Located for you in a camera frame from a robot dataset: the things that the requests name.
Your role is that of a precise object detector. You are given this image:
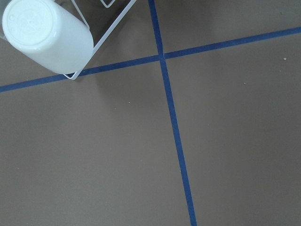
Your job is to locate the white plastic cup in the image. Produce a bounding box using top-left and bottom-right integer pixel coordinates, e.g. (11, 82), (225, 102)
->
(2, 0), (94, 74)

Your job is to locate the white wire rack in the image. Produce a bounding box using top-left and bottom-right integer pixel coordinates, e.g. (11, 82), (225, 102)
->
(63, 0), (136, 80)

